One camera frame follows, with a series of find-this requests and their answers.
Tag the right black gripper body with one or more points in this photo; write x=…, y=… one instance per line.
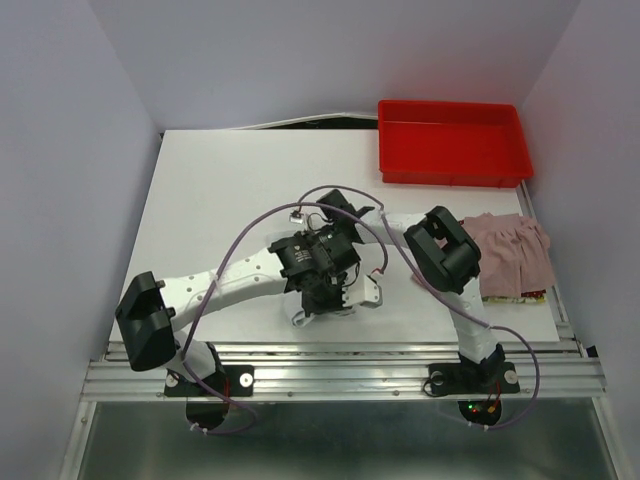
x=310, y=237

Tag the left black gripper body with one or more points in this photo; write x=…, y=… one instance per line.
x=327, y=295

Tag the white skirt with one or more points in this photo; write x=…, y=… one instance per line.
x=294, y=313

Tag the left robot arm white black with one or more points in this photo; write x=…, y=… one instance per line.
x=153, y=314

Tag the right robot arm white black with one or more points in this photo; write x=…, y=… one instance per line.
x=439, y=252

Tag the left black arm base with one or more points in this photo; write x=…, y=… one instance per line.
x=214, y=404

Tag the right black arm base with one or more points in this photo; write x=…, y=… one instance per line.
x=491, y=379

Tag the red plastic tray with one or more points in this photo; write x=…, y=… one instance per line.
x=452, y=144

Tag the pink pleated skirt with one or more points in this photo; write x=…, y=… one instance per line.
x=514, y=254

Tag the yellow green skirt underneath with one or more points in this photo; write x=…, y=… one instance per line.
x=533, y=297

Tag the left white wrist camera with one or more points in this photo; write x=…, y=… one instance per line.
x=365, y=292

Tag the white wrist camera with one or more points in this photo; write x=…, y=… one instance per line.
x=365, y=292
x=297, y=216

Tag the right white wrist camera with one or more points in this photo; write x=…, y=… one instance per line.
x=297, y=216

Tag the aluminium rail frame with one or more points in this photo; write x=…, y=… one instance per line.
x=358, y=411

